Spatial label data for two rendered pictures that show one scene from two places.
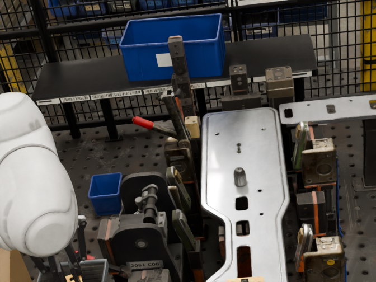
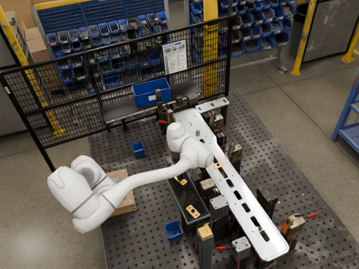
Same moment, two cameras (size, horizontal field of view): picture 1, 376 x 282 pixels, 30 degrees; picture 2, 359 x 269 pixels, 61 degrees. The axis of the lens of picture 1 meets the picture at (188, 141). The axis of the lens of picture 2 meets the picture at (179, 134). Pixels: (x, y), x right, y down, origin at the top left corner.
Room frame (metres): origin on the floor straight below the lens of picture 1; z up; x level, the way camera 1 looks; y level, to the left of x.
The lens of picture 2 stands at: (-0.08, 0.77, 2.67)
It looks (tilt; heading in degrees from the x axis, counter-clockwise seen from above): 44 degrees down; 333
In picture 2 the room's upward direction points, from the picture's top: 5 degrees counter-clockwise
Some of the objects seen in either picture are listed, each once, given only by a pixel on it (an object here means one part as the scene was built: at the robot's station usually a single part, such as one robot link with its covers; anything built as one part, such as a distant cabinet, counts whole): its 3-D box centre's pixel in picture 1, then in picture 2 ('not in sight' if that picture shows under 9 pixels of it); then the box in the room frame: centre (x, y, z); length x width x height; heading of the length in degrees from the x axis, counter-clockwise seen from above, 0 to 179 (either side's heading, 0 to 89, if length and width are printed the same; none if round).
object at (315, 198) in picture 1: (313, 238); (220, 147); (1.27, -0.27, 0.84); 0.11 x 0.08 x 0.29; 82
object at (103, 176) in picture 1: (108, 194); (138, 150); (1.71, 0.28, 0.74); 0.11 x 0.10 x 0.09; 172
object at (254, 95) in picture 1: (245, 135); (181, 118); (1.74, -0.18, 0.85); 0.12 x 0.03 x 0.30; 82
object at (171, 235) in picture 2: not in sight; (173, 231); (0.87, 0.40, 0.74); 0.11 x 0.10 x 0.09; 172
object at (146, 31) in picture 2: not in sight; (146, 33); (2.13, -0.12, 1.53); 0.06 x 0.06 x 0.20
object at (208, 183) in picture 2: not in sight; (208, 199); (0.88, 0.11, 0.89); 0.13 x 0.11 x 0.38; 82
